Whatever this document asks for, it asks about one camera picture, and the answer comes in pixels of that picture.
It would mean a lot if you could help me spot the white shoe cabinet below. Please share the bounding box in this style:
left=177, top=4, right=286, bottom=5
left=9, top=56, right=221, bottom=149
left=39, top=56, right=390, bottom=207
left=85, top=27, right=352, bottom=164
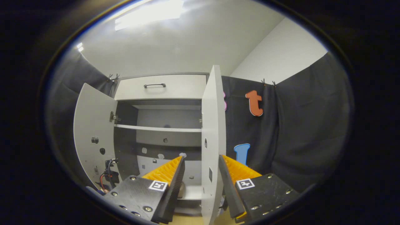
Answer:
left=113, top=72, right=210, bottom=216

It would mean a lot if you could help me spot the white door with camera sticker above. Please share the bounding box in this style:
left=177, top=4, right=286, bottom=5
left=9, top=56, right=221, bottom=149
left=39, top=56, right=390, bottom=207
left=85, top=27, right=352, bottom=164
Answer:
left=73, top=82, right=119, bottom=191

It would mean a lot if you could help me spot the white cabinet shelf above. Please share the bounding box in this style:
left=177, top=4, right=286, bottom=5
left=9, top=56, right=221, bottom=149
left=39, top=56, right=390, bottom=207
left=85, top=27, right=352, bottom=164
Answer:
left=114, top=124, right=203, bottom=133

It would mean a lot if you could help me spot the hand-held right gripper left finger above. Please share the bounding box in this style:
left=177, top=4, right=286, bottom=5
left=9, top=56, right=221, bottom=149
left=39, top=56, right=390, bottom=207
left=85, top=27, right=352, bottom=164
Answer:
left=103, top=156, right=186, bottom=224

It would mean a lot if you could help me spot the white door with headphone sticker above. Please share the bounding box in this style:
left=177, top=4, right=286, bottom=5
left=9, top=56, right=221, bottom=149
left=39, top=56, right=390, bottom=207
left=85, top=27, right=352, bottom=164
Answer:
left=201, top=65, right=227, bottom=225

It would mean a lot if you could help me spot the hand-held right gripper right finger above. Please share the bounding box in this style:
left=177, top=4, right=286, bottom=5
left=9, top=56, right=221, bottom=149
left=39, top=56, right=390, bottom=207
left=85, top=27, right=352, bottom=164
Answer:
left=219, top=155, right=301, bottom=223

